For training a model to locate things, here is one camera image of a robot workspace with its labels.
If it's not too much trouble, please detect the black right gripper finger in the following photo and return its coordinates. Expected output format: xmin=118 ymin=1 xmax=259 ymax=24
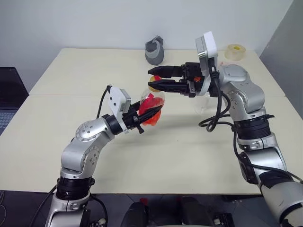
xmin=147 ymin=79 xmax=189 ymax=95
xmin=147 ymin=65 xmax=185 ymax=79

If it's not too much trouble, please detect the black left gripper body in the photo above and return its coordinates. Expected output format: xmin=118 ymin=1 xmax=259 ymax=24
xmin=122 ymin=103 xmax=145 ymax=135

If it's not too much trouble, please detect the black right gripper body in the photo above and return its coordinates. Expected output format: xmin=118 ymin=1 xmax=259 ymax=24
xmin=181 ymin=61 xmax=205 ymax=98

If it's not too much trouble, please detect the clear bottle with red drink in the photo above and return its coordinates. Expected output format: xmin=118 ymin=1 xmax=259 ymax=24
xmin=138 ymin=85 xmax=166 ymax=127

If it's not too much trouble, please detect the translucent yellow tape roll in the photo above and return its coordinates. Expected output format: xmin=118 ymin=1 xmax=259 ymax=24
xmin=224 ymin=44 xmax=246 ymax=61

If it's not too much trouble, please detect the dark rounded shape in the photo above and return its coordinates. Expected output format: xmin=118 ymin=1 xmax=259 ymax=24
xmin=124 ymin=201 xmax=150 ymax=227

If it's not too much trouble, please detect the black laptop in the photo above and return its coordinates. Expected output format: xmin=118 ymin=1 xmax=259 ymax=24
xmin=0 ymin=67 xmax=29 ymax=135

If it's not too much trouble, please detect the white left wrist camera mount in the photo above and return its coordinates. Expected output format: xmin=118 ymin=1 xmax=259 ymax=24
xmin=107 ymin=87 xmax=132 ymax=135

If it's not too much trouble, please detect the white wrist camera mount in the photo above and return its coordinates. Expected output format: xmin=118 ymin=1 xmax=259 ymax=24
xmin=195 ymin=30 xmax=218 ymax=96
xmin=107 ymin=87 xmax=132 ymax=135

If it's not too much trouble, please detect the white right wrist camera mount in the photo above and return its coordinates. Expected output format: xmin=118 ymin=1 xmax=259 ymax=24
xmin=195 ymin=30 xmax=218 ymax=96

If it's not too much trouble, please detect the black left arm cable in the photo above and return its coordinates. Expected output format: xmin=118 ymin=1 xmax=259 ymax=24
xmin=96 ymin=85 xmax=112 ymax=119

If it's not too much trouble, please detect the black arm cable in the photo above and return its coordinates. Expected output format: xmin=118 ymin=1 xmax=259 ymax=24
xmin=198 ymin=58 xmax=303 ymax=184
xmin=96 ymin=85 xmax=112 ymax=119

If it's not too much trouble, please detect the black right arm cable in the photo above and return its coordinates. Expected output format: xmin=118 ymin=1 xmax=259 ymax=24
xmin=198 ymin=58 xmax=303 ymax=184

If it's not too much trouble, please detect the thin white cable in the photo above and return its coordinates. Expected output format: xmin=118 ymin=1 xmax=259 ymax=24
xmin=0 ymin=189 xmax=6 ymax=215

